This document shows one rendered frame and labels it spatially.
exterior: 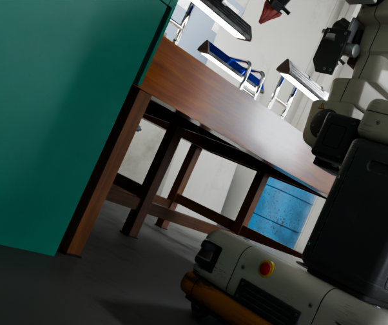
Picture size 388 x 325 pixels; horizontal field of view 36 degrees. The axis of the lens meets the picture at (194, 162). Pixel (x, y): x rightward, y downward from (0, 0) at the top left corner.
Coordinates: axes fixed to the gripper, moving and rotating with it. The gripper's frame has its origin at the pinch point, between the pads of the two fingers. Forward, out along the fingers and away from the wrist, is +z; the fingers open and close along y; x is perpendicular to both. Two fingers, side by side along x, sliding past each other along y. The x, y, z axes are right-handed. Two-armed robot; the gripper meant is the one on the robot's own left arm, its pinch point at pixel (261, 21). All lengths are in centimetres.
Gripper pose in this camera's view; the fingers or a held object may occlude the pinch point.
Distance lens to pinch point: 223.5
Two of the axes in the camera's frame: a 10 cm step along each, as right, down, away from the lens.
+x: 3.9, 6.7, -6.4
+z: -6.6, 6.9, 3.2
